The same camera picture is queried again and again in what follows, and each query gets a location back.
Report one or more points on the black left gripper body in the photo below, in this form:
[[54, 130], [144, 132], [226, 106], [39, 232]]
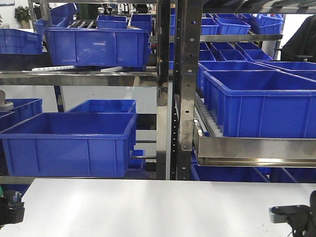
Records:
[[12, 208]]

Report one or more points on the grey black right gripper body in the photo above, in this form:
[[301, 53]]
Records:
[[301, 218]]

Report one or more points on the blue bin lower left front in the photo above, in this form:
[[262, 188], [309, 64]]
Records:
[[71, 145]]

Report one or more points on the blue bin behind lower left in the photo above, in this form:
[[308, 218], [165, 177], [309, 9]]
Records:
[[105, 106]]

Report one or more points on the left steel shelf beam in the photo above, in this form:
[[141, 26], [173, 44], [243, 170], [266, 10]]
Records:
[[79, 78]]

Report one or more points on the blue bin far upper left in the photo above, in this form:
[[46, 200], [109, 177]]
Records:
[[14, 41]]

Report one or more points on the blue bin upper left shelf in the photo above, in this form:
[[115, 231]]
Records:
[[97, 47]]

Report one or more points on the potted green plant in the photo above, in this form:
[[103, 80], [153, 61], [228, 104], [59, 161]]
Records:
[[23, 16]]

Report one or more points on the stainless steel shelf rail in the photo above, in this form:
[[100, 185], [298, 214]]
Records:
[[264, 152]]

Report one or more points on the large blue bin on rail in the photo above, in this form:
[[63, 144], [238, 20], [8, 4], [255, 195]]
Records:
[[261, 104]]

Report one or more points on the steel rack upright post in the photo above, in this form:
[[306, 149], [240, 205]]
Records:
[[186, 51]]

